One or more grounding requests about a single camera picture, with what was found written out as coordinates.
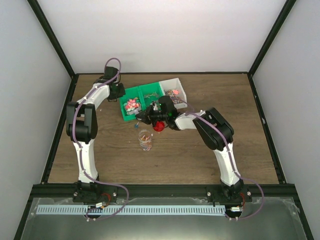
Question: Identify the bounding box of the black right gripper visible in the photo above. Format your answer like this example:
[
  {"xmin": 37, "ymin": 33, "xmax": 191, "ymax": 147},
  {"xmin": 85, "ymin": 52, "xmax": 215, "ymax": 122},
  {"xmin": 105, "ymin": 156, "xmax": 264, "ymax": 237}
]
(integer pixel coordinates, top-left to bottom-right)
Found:
[{"xmin": 136, "ymin": 104, "xmax": 169, "ymax": 127}]

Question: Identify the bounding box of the red round lid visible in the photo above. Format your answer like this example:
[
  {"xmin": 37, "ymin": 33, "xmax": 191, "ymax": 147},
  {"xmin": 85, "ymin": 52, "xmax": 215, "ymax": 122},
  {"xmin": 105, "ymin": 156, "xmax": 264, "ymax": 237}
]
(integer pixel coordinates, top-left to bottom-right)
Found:
[{"xmin": 153, "ymin": 121, "xmax": 165, "ymax": 133}]

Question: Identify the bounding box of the green bin with star candies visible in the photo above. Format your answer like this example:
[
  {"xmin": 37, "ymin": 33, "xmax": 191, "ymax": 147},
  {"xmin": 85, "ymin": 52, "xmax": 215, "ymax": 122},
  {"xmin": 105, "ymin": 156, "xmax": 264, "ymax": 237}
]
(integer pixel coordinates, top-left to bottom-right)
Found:
[{"xmin": 119, "ymin": 86, "xmax": 146, "ymax": 122}]

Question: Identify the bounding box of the lilac slotted plastic scoop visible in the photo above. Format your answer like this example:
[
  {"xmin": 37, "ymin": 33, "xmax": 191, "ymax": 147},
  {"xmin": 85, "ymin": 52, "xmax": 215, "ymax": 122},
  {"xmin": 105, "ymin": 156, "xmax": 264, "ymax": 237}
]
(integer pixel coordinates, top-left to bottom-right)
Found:
[{"xmin": 122, "ymin": 97, "xmax": 142, "ymax": 115}]

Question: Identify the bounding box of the green bin with square lollipops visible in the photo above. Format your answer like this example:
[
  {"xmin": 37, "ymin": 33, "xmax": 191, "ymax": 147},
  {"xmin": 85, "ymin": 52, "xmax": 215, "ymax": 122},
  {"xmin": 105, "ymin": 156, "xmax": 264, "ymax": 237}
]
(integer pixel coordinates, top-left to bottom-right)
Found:
[{"xmin": 138, "ymin": 82, "xmax": 164, "ymax": 111}]

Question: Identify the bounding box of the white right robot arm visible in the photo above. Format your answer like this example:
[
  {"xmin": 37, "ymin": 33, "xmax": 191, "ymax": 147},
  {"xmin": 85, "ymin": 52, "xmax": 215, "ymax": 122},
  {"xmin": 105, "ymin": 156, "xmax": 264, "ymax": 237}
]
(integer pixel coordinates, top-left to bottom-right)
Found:
[{"xmin": 135, "ymin": 95, "xmax": 244, "ymax": 202}]

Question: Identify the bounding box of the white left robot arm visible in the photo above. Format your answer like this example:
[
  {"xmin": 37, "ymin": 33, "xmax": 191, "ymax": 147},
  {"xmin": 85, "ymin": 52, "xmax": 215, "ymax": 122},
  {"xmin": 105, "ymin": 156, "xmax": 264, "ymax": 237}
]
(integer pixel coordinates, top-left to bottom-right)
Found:
[{"xmin": 66, "ymin": 66, "xmax": 129, "ymax": 202}]

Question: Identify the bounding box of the clear plastic jar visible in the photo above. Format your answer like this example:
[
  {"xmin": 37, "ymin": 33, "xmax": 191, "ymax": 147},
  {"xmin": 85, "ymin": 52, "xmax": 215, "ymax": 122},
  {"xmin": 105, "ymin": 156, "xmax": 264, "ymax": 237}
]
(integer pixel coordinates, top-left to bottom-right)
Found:
[{"xmin": 138, "ymin": 129, "xmax": 153, "ymax": 151}]

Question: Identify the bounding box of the white bin with swirl lollipops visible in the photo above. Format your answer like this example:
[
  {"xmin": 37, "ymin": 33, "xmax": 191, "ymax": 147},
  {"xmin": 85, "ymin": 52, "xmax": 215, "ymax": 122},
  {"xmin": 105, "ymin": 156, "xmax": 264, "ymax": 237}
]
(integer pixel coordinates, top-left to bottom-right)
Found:
[{"xmin": 159, "ymin": 78, "xmax": 188, "ymax": 110}]

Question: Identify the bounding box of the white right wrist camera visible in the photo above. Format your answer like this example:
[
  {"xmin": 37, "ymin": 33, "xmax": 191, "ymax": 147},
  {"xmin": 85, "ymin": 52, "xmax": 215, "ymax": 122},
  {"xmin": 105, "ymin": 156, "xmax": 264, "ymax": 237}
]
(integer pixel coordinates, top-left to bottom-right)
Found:
[{"xmin": 151, "ymin": 101, "xmax": 160, "ymax": 111}]

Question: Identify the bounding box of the light blue slotted cable duct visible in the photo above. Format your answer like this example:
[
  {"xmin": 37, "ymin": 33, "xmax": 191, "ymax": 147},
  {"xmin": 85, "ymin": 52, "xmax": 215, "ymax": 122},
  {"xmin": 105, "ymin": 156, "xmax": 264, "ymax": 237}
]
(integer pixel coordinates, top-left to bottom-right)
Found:
[{"xmin": 35, "ymin": 204, "xmax": 226, "ymax": 216}]

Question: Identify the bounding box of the black enclosure frame post left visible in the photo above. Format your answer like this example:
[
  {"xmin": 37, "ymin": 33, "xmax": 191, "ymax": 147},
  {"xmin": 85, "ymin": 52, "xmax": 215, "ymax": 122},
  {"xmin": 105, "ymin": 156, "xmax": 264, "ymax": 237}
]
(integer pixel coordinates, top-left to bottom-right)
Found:
[{"xmin": 27, "ymin": 0, "xmax": 76, "ymax": 78}]

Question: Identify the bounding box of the black enclosure frame post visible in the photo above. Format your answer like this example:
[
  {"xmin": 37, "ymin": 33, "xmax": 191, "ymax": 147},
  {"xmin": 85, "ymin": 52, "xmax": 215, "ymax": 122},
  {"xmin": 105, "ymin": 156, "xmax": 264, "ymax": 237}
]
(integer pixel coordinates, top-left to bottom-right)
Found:
[
  {"xmin": 248, "ymin": 0, "xmax": 297, "ymax": 77},
  {"xmin": 27, "ymin": 0, "xmax": 76, "ymax": 78}
]

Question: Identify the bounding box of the black front mounting rail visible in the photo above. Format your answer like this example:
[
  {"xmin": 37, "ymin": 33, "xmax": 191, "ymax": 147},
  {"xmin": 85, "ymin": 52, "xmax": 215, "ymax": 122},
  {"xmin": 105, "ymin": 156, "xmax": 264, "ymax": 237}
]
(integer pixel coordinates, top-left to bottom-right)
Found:
[{"xmin": 29, "ymin": 182, "xmax": 298, "ymax": 204}]

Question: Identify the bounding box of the black enclosure frame post right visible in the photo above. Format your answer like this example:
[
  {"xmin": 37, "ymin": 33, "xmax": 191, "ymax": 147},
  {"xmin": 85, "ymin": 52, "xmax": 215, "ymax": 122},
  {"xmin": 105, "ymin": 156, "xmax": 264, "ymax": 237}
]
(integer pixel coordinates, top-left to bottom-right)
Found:
[{"xmin": 248, "ymin": 0, "xmax": 297, "ymax": 77}]

